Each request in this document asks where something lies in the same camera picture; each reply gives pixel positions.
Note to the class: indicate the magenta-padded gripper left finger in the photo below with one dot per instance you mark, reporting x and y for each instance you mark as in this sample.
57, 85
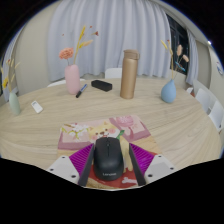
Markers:
63, 166

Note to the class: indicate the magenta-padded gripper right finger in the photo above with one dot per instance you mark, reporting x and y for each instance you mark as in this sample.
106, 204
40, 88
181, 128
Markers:
160, 165

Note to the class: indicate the black computer mouse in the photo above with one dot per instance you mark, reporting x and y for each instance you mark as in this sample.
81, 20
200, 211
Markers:
108, 160

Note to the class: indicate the white remote control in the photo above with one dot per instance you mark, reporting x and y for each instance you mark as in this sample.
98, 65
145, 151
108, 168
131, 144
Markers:
37, 106

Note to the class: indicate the blue vase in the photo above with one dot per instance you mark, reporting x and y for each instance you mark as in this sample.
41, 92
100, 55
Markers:
168, 92

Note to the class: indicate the black marker pen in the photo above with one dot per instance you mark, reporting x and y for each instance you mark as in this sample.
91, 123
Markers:
81, 91

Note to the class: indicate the pale green vase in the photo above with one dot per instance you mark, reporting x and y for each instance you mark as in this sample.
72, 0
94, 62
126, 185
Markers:
14, 105

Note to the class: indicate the pink vase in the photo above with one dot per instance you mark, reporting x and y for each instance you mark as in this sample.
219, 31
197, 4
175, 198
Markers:
72, 80

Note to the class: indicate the black rectangular eraser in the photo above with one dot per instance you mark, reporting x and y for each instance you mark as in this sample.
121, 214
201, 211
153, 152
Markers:
101, 85

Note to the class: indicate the gold insulated bottle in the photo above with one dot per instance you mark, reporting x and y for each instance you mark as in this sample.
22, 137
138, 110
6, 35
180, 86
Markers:
129, 75

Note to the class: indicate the yellow dried flower bunch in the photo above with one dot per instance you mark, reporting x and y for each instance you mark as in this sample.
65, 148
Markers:
5, 82

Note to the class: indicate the beige dried flower bunch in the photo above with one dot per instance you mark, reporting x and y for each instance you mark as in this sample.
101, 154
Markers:
179, 50

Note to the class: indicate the dark-framed window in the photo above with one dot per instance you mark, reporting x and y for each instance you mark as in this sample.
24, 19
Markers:
178, 36

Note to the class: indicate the wide grey-white curtain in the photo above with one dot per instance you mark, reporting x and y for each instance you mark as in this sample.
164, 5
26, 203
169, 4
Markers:
113, 30

